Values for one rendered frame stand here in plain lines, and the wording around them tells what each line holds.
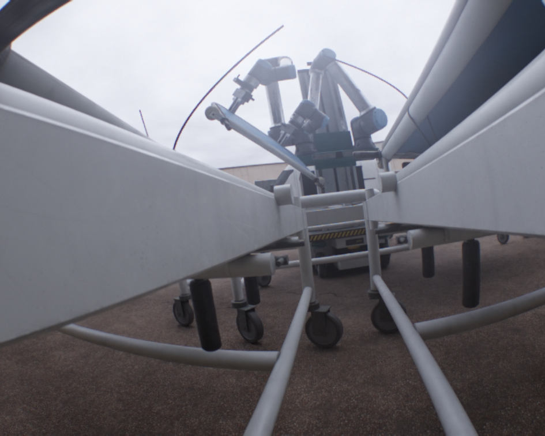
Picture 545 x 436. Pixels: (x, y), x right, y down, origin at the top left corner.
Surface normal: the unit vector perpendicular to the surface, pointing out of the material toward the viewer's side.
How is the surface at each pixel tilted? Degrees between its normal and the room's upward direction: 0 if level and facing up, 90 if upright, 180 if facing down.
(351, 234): 90
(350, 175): 90
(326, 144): 90
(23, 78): 112
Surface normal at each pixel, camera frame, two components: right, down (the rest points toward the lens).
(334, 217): -0.09, -0.02
